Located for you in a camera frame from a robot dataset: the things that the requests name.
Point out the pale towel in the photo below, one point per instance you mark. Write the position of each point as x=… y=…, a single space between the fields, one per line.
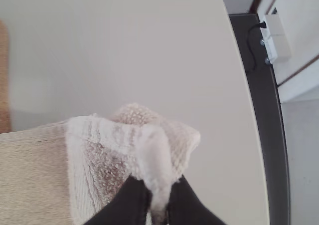
x=87 y=165

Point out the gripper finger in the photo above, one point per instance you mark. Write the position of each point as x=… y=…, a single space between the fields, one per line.
x=124 y=205
x=192 y=205

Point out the white socket box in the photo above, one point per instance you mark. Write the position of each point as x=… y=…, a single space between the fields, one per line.
x=276 y=35

